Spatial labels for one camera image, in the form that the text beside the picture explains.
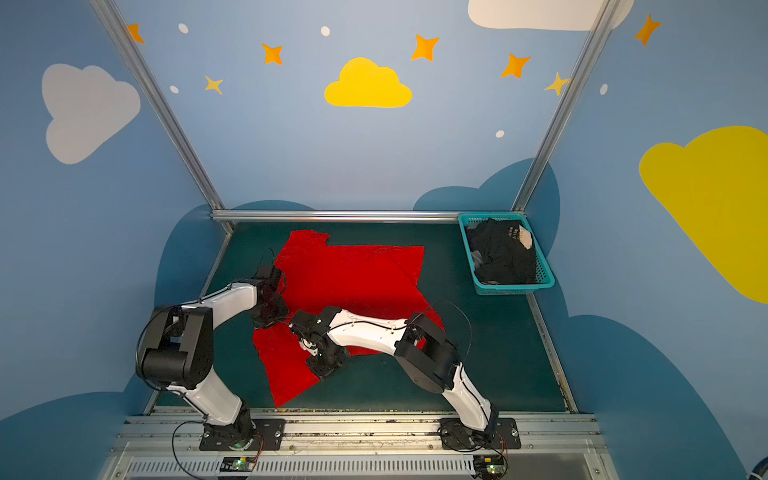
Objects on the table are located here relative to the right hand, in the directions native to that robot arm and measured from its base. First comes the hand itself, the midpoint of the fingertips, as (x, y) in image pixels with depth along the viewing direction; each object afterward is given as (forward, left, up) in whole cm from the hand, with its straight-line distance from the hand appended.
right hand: (326, 374), depth 82 cm
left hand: (+17, +18, -2) cm, 25 cm away
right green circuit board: (-18, -44, -4) cm, 48 cm away
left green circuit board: (-21, +18, -3) cm, 28 cm away
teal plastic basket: (+34, -68, +3) cm, 76 cm away
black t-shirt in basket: (+42, -53, +9) cm, 68 cm away
